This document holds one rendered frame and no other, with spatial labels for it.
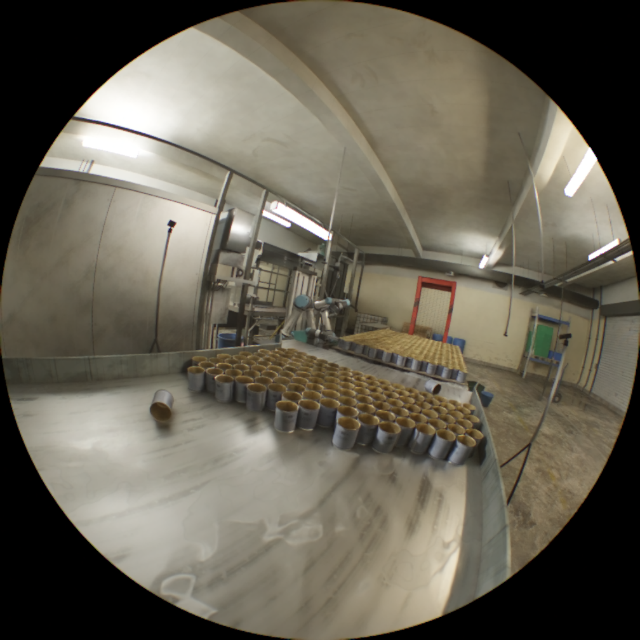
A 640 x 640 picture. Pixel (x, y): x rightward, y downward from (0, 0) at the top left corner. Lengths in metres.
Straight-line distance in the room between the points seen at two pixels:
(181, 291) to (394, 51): 4.04
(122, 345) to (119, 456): 2.01
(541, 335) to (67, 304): 12.01
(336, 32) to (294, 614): 3.89
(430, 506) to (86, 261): 2.69
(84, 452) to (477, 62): 4.21
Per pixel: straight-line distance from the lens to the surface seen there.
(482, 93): 3.95
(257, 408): 0.75
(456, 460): 0.74
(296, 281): 2.31
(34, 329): 2.66
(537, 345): 10.26
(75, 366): 0.96
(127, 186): 2.55
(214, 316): 3.14
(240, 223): 2.64
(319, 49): 3.66
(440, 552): 0.52
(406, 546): 0.50
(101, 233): 2.46
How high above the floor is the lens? 1.49
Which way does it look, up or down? 6 degrees down
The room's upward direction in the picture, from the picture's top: 10 degrees clockwise
